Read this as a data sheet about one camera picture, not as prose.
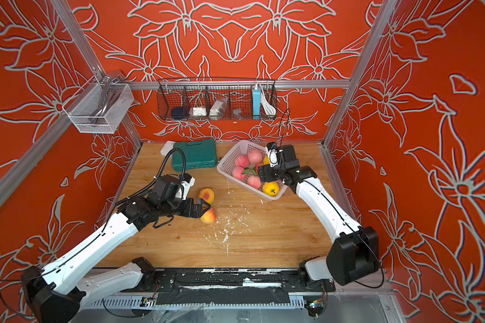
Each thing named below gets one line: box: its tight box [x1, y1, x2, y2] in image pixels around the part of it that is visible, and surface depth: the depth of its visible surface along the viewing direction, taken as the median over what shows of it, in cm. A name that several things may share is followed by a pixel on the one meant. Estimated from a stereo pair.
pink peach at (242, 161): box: [235, 155, 250, 169], surface depth 105 cm
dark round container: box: [171, 106, 185, 120], surface depth 99 cm
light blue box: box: [252, 86, 261, 120], surface depth 90 cm
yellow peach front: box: [262, 181, 280, 198], surface depth 94 cm
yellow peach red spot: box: [198, 187, 215, 205], surface depth 92 cm
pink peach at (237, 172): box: [232, 165, 247, 181], surface depth 100 cm
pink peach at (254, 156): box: [247, 148, 263, 165], surface depth 103 cm
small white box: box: [160, 140, 176, 157], surface depth 118 cm
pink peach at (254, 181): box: [247, 174, 263, 190], surface depth 97 cm
